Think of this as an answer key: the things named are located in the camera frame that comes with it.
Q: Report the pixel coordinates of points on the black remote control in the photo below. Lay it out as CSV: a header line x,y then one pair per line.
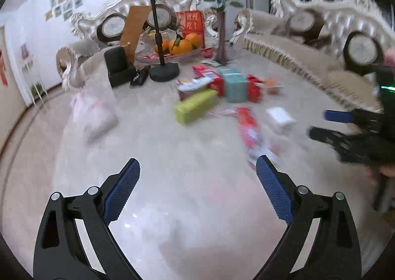
x,y
139,76

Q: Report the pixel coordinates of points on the ornate cream marble coffee table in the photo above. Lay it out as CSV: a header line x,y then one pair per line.
x,y
185,175

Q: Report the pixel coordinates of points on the red knot wall ornament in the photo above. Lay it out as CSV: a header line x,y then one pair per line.
x,y
3,67

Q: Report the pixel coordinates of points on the small white carton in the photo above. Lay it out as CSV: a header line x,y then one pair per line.
x,y
280,119

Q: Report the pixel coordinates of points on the brown slender vase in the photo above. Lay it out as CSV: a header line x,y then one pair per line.
x,y
221,39

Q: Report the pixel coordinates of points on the round embroidered brown cushion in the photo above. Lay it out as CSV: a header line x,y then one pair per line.
x,y
111,28
362,51
304,22
165,17

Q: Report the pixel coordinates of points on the crumpled red wrapper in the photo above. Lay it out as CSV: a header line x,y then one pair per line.
x,y
254,88

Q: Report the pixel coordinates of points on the person's right hand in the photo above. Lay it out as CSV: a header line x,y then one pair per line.
x,y
388,171

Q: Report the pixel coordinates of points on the small orange wrapper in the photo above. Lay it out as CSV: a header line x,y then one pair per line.
x,y
273,85

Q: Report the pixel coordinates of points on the glass fruit bowl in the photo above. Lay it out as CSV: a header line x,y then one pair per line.
x,y
148,56

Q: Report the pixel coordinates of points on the white and pink tissue pack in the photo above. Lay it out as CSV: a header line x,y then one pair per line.
x,y
94,116

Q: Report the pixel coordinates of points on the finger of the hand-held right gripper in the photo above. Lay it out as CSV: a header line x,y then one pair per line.
x,y
338,116
324,135

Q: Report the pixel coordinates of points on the lime green carton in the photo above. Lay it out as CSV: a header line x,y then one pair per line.
x,y
196,107

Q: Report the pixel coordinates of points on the tan cardboard box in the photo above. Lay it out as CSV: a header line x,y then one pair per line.
x,y
135,27

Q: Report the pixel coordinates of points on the small green plant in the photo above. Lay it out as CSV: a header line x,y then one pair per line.
x,y
37,88

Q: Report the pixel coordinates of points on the black case base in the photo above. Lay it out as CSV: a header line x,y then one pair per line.
x,y
123,76

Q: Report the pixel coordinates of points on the ornate cream long sofa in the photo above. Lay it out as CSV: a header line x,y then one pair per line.
x,y
308,61

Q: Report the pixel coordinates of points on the long red printed packet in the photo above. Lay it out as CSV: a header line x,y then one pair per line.
x,y
253,132

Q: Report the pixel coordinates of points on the white slim side stand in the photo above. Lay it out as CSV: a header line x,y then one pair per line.
x,y
35,76

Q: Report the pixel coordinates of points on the white and green flat packet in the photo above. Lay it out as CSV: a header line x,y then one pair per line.
x,y
193,84

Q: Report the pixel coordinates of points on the black phone stand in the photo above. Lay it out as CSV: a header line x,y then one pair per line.
x,y
158,33

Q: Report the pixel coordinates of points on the red gift box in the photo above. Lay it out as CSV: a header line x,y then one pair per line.
x,y
189,23

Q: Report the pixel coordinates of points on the teal carton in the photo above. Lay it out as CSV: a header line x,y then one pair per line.
x,y
236,85

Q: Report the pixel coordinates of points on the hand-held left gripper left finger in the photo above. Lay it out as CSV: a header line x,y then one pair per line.
x,y
122,190

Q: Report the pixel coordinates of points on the orange fruit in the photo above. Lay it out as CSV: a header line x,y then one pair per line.
x,y
194,40
181,47
162,46

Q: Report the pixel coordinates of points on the red and white carton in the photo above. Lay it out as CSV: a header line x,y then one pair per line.
x,y
211,78

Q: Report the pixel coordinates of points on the small red packet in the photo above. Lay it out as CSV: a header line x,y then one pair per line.
x,y
207,52

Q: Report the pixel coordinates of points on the ornate cream two-seat sofa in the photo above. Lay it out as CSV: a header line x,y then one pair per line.
x,y
89,23

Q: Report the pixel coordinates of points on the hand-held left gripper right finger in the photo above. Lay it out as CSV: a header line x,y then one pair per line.
x,y
273,189

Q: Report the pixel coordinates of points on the pink ceramic vase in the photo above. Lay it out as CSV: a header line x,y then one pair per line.
x,y
25,51

